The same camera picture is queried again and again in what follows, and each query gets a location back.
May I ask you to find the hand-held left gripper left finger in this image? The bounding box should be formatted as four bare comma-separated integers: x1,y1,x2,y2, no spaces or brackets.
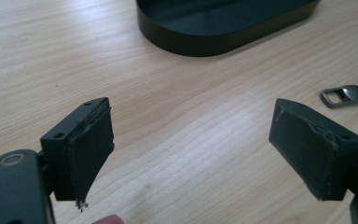
39,96,116,210

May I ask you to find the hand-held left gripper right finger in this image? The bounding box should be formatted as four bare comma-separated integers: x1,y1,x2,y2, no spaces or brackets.
268,98,358,202

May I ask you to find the black oval tray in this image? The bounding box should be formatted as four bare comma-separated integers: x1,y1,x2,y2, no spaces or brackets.
135,0,321,58

